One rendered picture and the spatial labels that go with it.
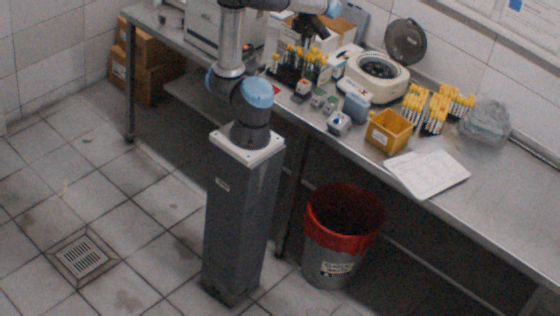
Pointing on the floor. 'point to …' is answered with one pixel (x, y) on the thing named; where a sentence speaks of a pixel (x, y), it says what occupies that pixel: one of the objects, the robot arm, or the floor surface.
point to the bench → (474, 254)
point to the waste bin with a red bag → (363, 234)
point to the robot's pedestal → (237, 222)
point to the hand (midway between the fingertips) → (306, 51)
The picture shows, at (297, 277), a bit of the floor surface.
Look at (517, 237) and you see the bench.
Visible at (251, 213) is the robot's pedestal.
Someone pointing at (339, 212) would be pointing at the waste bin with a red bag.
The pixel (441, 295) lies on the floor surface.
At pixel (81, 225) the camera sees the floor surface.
